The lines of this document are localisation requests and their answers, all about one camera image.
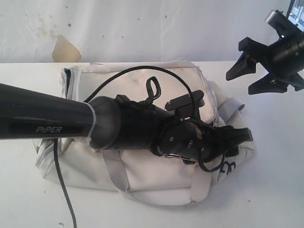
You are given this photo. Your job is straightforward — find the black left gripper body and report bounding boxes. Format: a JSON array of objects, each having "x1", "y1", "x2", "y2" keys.
[{"x1": 154, "y1": 117, "x2": 228, "y2": 163}]

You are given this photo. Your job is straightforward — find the white fabric backpack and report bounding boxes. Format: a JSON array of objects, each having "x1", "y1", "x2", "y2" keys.
[{"x1": 35, "y1": 60, "x2": 257, "y2": 206}]

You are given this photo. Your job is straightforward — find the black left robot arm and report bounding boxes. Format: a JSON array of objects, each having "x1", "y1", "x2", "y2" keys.
[{"x1": 0, "y1": 84, "x2": 253, "y2": 163}]

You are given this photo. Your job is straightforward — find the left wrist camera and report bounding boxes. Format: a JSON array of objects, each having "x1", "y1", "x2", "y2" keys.
[{"x1": 165, "y1": 90, "x2": 205, "y2": 119}]

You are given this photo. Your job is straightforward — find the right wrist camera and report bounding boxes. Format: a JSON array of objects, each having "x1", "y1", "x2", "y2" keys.
[{"x1": 265, "y1": 10, "x2": 302, "y2": 39}]

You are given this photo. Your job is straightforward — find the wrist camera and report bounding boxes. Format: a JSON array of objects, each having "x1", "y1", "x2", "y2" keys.
[
  {"x1": 165, "y1": 90, "x2": 205, "y2": 119},
  {"x1": 265, "y1": 10, "x2": 302, "y2": 39}
]

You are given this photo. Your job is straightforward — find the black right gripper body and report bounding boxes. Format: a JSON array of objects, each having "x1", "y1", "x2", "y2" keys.
[{"x1": 264, "y1": 35, "x2": 304, "y2": 83}]

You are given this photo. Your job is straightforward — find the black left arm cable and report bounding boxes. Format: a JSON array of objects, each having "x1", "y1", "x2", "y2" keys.
[{"x1": 53, "y1": 66, "x2": 228, "y2": 228}]

